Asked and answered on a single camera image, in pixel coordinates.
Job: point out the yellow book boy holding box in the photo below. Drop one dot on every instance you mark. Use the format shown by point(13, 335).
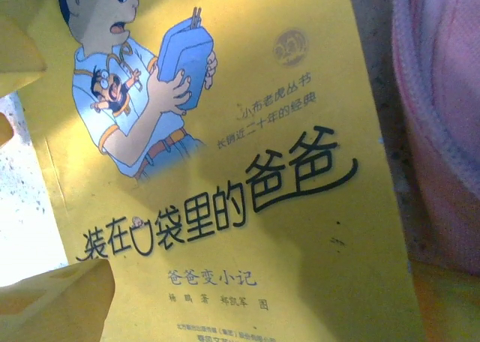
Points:
point(262, 207)

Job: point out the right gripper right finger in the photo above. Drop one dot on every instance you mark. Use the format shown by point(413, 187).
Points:
point(45, 312)

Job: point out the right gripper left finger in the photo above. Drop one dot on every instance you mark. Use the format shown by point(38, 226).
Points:
point(20, 60)

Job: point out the pink backpack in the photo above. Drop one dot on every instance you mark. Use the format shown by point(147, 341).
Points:
point(442, 132)

